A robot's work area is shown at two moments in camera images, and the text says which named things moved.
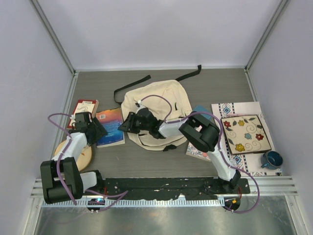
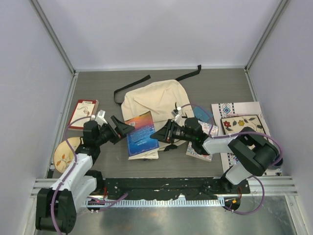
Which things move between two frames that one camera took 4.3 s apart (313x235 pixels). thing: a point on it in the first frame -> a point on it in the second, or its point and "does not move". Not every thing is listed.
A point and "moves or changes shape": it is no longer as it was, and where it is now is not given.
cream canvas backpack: [152, 142] -> [166, 99]
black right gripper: [128, 125] -> [166, 133]
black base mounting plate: [147, 188] does not move
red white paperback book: [82, 105] does not move
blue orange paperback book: [110, 120] moves or changes shape
